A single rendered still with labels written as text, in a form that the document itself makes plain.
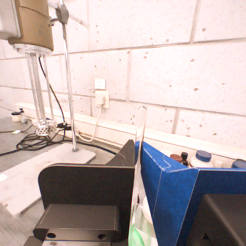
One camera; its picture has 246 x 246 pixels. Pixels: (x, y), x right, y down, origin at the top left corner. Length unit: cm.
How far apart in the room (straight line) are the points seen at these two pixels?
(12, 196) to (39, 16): 46
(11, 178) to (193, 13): 78
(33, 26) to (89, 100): 41
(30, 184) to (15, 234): 13
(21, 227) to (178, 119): 56
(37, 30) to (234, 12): 54
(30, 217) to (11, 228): 3
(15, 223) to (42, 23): 48
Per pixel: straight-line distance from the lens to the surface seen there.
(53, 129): 47
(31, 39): 41
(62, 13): 53
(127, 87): 58
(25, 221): 42
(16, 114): 117
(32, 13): 43
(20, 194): 47
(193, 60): 53
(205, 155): 45
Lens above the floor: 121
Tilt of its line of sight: 19 degrees down
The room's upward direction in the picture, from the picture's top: 3 degrees clockwise
